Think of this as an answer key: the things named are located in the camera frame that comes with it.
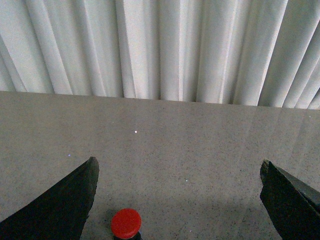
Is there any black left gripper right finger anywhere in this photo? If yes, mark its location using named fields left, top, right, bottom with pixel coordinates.
left=260, top=160, right=320, bottom=240

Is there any red push button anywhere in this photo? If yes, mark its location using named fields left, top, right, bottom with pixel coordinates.
left=110, top=208, right=142, bottom=240

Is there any white pleated curtain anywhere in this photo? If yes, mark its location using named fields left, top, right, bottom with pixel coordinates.
left=0, top=0, right=320, bottom=110

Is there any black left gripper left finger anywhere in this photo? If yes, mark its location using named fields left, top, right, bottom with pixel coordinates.
left=0, top=157, right=99, bottom=240

